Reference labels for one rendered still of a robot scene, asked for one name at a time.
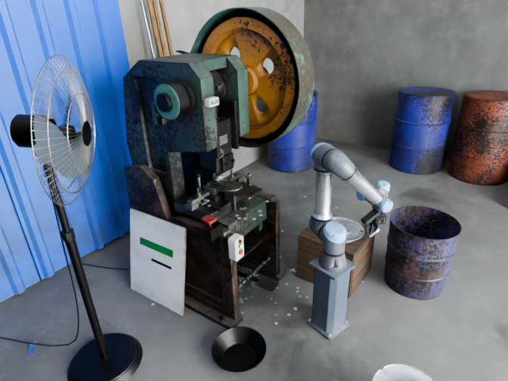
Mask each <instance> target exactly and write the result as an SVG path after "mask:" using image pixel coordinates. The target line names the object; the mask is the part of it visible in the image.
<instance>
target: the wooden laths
mask: <svg viewBox="0 0 508 381"><path fill-rule="evenodd" d="M151 1H152V2H151ZM140 2H141V8H142V12H143V16H144V22H145V26H146V30H147V36H148V39H149V43H150V50H151V53H152V57H153V58H155V54H154V51H153V45H152V41H151V37H150V30H149V27H148V23H147V17H146V13H145V10H144V3H143V0H140ZM159 4H160V10H161V14H162V18H163V25H164V29H165V33H166V40H167V43H168V47H169V54H170V56H172V55H174V52H173V48H172V41H171V37H170V33H169V26H168V22H167V18H166V11H165V7H164V3H163V0H159ZM147 6H148V10H149V14H150V20H151V24H152V27H153V34H154V38H155V42H156V48H157V52H158V55H159V57H166V56H168V55H167V51H166V44H165V41H164V37H163V30H162V26H161V22H160V16H159V12H158V7H157V3H156V0H147ZM154 15H155V16H154ZM156 26H157V27H156ZM158 33H159V34H158ZM162 51H163V52H162Z"/></svg>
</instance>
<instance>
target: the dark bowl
mask: <svg viewBox="0 0 508 381"><path fill-rule="evenodd" d="M266 348H267V347H266V342H265V339H264V337H263V336H262V335H261V334H260V333H259V332H258V331H256V330H254V329H253V328H250V327H232V328H229V329H226V330H224V331H223V332H221V333H220V334H219V335H218V336H217V337H216V338H215V340H214V342H213V344H212V358H213V360H214V362H215V363H216V364H217V365H218V366H220V368H222V369H224V370H227V371H230V372H237V373H238V372H244V371H248V370H251V369H253V368H254V367H256V366H257V365H259V364H260V363H261V362H262V360H263V358H264V357H265V353H266Z"/></svg>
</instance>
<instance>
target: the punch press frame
mask: <svg viewBox="0 0 508 381"><path fill-rule="evenodd" d="M210 70H215V71H216V72H218V74H219V75H220V76H221V78H222V81H223V82H224V83H225V86H226V94H225V96H224V97H223V98H222V100H233V101H237V110H238V113H237V115H238V126H239V129H238V130H239V137H242V136H244V135H246V134H249V94H248V73H247V68H246V66H245V65H244V64H243V62H242V61H241V59H240V58H239V57H238V56H237V55H235V54H198V53H187V54H177V55H172V56H166V57H156V58H151V59H145V60H139V61H138V62H137V63H136V64H135V65H134V66H133V67H132V68H131V69H130V70H129V71H128V72H127V74H126V75H125V76H124V77H123V87H124V99H125V124H126V137H127V145H128V148H129V153H130V157H131V159H132V165H144V164H146V165H147V166H148V167H149V168H150V169H152V170H153V171H154V172H155V173H156V174H157V175H158V176H159V178H160V182H161V185H162V186H163V190H164V193H165V195H166V199H167V201H168V204H169V207H170V209H171V212H172V216H176V215H183V216H185V217H188V218H191V219H193V220H196V221H199V222H202V223H204V224H206V225H207V223H205V222H203V221H202V220H201V219H198V218H195V217H193V216H190V215H187V214H184V213H182V212H178V211H176V210H175V205H174V201H176V200H178V199H180V198H182V197H183V196H185V195H187V194H189V193H190V192H192V191H195V190H196V189H197V178H196V175H195V173H194V167H196V166H198V165H200V155H199V154H197V153H194V152H208V151H210V150H213V149H215V148H217V147H218V133H217V123H216V113H215V106H214V107H204V101H203V99H204V98H209V97H212V96H213V97H215V94H214V84H213V76H212V74H211V73H210ZM171 80H174V81H177V82H179V83H181V84H182V85H183V87H184V88H185V90H186V92H187V94H188V97H189V101H190V106H189V111H188V113H187V115H186V116H184V117H182V118H180V119H176V120H173V121H169V124H166V125H155V124H153V114H152V109H151V103H154V99H153V93H154V90H155V88H156V86H157V85H158V84H159V83H161V82H168V81H171ZM244 207H247V208H246V209H244V210H241V209H238V210H237V211H233V210H231V211H230V212H229V213H227V214H226V215H224V216H223V217H221V218H220V219H219V220H217V221H218V222H220V223H222V227H225V228H229V229H231V234H235V233H236V234H240V235H243V236H245V235H246V234H248V233H249V232H250V231H251V230H252V229H253V228H255V227H256V230H257V231H260V230H261V229H262V222H263V221H264V220H265V219H266V218H267V213H266V198H263V197H258V196H254V197H253V198H251V199H250V200H247V201H245V203H244V206H242V207H241V208H244ZM259 210H261V212H258V211H259ZM261 214H263V216H259V215H261ZM235 215H239V216H235ZM239 217H241V219H237V218H239ZM243 218H247V219H243ZM253 218H256V220H252V219H253ZM269 260H270V257H269V256H268V257H267V258H266V259H265V260H264V261H263V262H262V263H261V264H260V265H259V266H257V267H256V268H255V269H254V270H253V271H252V272H251V273H250V274H249V275H248V276H247V277H245V278H244V279H243V280H242V281H241V282H240V283H239V284H238V289H239V288H241V287H242V285H244V284H245V282H247V281H248V280H249V279H250V278H251V277H252V276H253V275H254V274H255V273H256V272H257V271H258V270H259V269H260V268H261V267H262V266H263V265H265V264H266V263H267V262H268V261H269Z"/></svg>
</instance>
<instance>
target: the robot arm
mask: <svg viewBox="0 0 508 381"><path fill-rule="evenodd" d="M310 156H311V159H312V161H313V162H314V170H315V171H316V190H315V208H314V211H313V213H312V214H311V217H309V219H308V226H309V227H310V229H311V231H312V232H313V233H315V234H316V235H317V237H318V238H319V239H320V240H321V241H322V242H323V251H322V253H321V255H320V257H319V265H320V266H321V267H322V268H323V269H324V270H326V271H331V272H339V271H343V270H344V269H345V268H346V265H347V260H346V258H345V239H346V229H345V227H344V226H343V225H341V224H340V223H339V224H337V222H333V213H332V212H331V211H330V207H331V194H332V182H333V174H334V175H336V176H337V177H339V178H341V179H342V180H343V181H347V182H348V183H349V184H350V185H351V186H352V187H353V188H354V189H355V190H357V193H356V196H357V198H358V199H359V200H360V201H362V200H363V201H365V200H366V201H367V202H368V203H370V204H372V208H373V209H372V210H371V211H370V212H369V213H367V214H366V215H365V216H364V217H363V218H362V219H361V222H362V223H363V224H365V225H366V226H367V233H368V235H369V237H372V236H373V235H374V234H375V233H377V232H379V225H381V224H382V223H383V225H384V224H385V223H386V220H385V222H384V219H387V216H386V212H389V211H390V210H391V209H392V207H393V202H392V201H391V200H390V199H388V195H389V189H390V183H388V182H387V181H378V182H377V183H376V185H375V186H373V185H372V184H371V183H370V182H369V181H368V180H367V179H366V178H365V177H364V176H363V175H362V174H361V173H360V172H359V171H358V170H357V167H356V165H355V164H354V163H353V162H352V161H351V160H350V159H349V158H348V157H347V156H346V155H345V154H344V153H343V152H342V151H341V150H338V149H336V148H335V147H333V146H331V145H330V144H327V143H324V142H322V143H319V144H316V145H315V146H314V147H313V148H312V150H311V154H310ZM384 216H385V217H384Z"/></svg>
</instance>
